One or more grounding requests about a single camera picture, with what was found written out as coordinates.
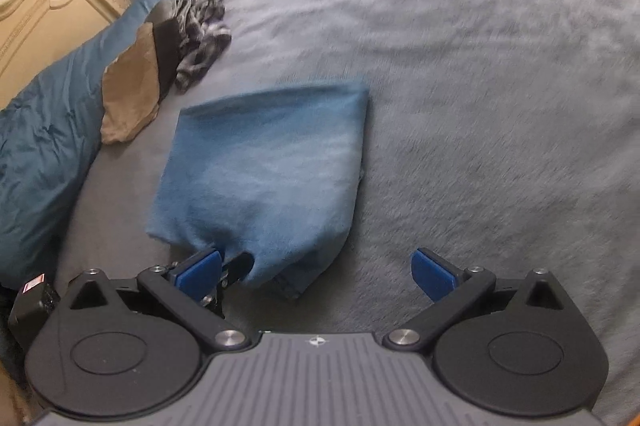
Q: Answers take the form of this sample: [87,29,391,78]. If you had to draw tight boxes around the tan folded cloth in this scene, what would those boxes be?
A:
[100,22,162,145]

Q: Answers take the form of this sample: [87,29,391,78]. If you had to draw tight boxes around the dark grey garment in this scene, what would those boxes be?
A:
[151,0,196,105]

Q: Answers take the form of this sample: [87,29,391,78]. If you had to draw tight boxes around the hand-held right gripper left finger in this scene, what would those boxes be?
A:
[69,248,252,353]

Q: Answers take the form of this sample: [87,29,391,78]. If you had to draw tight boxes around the cream carved headboard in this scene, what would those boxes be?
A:
[0,0,132,111]

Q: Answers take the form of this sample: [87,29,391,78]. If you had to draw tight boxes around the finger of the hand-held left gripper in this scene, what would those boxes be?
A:
[200,288,227,321]
[219,252,255,287]

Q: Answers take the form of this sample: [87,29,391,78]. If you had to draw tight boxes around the blue jeans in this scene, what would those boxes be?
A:
[146,78,371,300]

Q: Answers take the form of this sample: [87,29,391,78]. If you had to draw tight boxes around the black grey checked garment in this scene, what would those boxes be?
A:
[174,0,233,92]

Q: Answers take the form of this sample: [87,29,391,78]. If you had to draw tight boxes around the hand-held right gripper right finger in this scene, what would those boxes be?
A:
[384,247,567,353]

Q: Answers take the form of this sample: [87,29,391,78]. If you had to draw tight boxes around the blue pillow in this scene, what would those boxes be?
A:
[0,0,196,289]

